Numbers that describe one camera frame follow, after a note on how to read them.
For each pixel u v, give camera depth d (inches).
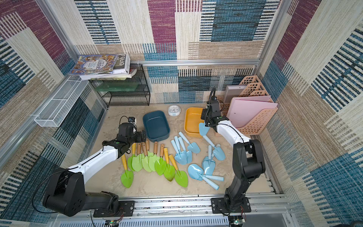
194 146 37.6
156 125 43.6
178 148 37.0
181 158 35.3
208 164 33.7
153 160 35.7
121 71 31.8
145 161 35.1
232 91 41.4
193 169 33.5
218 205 28.8
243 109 32.7
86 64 32.0
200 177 32.4
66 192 16.4
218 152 36.1
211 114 28.1
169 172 33.5
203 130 35.4
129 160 35.2
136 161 35.2
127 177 33.3
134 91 38.0
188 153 36.1
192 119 42.1
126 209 28.8
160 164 34.7
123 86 39.0
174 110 44.7
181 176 32.8
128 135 27.2
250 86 38.9
